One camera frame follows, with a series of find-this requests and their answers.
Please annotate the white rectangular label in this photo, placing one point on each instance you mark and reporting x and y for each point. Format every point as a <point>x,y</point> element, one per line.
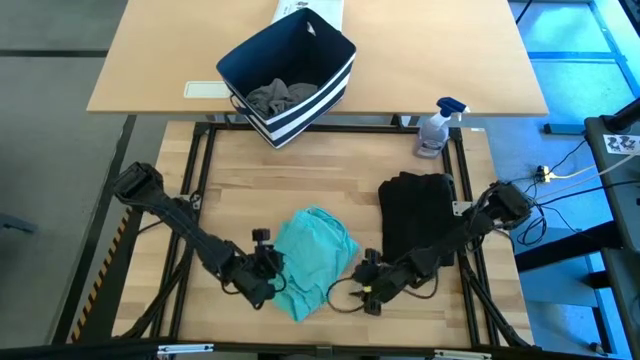
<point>200,89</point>

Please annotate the light wooden table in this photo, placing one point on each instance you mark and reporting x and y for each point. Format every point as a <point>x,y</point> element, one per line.
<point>150,50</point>

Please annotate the silver metal bracket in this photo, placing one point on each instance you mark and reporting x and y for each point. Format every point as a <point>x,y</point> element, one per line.
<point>462,355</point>
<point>185,349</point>

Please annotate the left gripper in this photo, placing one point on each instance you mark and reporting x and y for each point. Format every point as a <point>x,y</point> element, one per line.
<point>252,280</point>

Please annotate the white power strip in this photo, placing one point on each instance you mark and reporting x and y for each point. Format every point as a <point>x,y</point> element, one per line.
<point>544,175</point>

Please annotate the black front crossbar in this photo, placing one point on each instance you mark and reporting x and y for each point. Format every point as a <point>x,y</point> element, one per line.
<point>75,350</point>

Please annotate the silver mounting plate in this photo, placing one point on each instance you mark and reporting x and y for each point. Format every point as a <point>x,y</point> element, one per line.
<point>460,207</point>

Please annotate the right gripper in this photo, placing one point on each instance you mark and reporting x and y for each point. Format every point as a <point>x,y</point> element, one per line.
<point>387,282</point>

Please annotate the black metal table frame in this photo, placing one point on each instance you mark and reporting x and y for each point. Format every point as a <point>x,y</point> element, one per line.
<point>200,150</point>

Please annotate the teal garment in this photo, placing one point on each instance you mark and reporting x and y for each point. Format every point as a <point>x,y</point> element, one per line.
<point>315,255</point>

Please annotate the grey garment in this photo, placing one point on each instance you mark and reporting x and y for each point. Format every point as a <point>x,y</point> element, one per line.
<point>280,97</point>

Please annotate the grey chair leg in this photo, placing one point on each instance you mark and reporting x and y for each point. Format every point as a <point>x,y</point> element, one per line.
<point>17,222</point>

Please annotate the hazard striped black base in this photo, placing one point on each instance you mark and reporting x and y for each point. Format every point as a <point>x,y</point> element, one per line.
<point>100,280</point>

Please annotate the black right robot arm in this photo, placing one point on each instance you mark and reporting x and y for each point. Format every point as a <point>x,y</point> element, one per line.
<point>470,225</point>

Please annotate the Dawn spray bottle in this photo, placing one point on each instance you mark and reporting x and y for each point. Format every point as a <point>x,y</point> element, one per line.
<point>432,135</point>

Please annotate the black equipment cart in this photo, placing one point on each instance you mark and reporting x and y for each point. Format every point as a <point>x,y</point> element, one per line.
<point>615,225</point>

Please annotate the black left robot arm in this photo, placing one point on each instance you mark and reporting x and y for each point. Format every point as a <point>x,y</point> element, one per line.
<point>175,220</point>

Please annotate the black garment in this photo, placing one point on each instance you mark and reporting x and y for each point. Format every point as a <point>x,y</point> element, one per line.
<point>415,215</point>

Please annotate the white printed cardboard box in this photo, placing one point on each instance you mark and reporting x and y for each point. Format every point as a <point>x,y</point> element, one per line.
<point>325,10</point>

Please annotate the navy white striped fabric bin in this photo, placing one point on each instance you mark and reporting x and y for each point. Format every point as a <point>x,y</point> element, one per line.
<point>290,45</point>

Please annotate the white paper with black marks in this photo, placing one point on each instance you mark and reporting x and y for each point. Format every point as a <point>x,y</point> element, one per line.
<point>622,144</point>

